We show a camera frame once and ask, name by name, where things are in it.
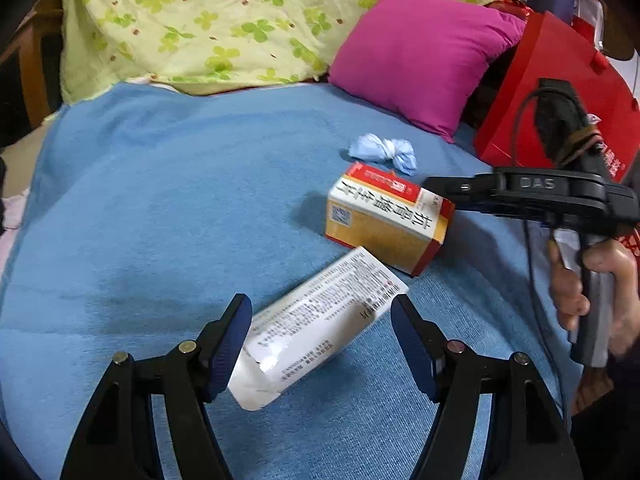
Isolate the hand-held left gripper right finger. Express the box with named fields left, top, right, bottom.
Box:
left=390, top=294, right=583, bottom=480

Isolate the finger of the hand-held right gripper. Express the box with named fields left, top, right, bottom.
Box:
left=424, top=174, right=501, bottom=214

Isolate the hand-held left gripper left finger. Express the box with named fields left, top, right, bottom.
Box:
left=60, top=294, right=253, bottom=480

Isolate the yellow white medicine box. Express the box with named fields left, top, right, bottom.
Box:
left=324, top=162, right=456, bottom=278

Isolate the knotted blue face mask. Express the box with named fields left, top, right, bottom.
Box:
left=341, top=132, right=418, bottom=177

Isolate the white toothpaste box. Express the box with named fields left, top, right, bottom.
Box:
left=227, top=246, right=410, bottom=412

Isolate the person's right hand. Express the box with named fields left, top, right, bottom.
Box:
left=546, top=240, right=640, bottom=358

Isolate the red paper shopping bag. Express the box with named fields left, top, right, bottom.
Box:
left=472, top=2, right=640, bottom=186

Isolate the pink pillow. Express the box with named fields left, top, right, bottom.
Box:
left=327, top=0, right=528, bottom=143

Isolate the blue blanket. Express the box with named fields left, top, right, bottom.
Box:
left=0, top=82, right=586, bottom=480

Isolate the person's dark clothing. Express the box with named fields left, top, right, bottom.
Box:
left=570, top=355, right=640, bottom=480

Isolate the white bedsheet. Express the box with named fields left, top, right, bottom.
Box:
left=0, top=187, right=28, bottom=281

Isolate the green clover print quilt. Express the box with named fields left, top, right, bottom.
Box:
left=60, top=0, right=518, bottom=103

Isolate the brown wooden cabinet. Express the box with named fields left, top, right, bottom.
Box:
left=0, top=0, right=66, bottom=146

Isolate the black cable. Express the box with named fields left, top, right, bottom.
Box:
left=510, top=87, right=566, bottom=391

